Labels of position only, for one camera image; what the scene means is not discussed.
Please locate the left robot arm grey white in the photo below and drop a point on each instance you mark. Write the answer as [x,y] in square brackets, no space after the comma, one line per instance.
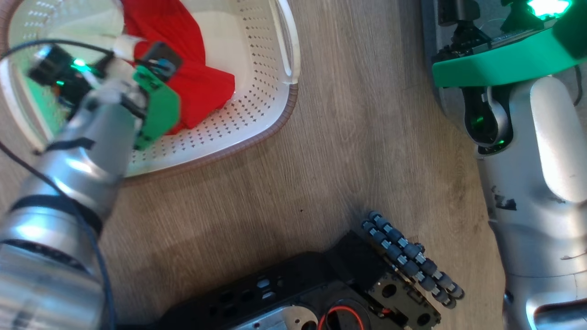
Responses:
[59,183]

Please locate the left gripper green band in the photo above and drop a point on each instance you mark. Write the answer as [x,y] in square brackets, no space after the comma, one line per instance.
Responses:
[160,107]

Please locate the white basket with brown rim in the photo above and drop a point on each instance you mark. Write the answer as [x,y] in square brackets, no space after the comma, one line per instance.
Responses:
[247,114]

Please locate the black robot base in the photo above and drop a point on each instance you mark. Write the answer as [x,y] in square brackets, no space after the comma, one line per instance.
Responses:
[284,293]

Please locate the grey fabric sofa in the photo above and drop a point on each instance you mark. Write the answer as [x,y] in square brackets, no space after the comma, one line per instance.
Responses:
[490,11]

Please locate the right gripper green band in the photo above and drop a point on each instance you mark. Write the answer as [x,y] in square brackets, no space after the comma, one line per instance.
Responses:
[495,64]

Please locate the red garment with white band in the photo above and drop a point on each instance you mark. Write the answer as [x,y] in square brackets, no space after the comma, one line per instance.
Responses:
[202,87]

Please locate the roller wheel of robot base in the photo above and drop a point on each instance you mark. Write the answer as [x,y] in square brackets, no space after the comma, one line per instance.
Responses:
[412,259]

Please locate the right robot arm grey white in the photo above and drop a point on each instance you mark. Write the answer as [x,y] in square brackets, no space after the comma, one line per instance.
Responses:
[541,206]

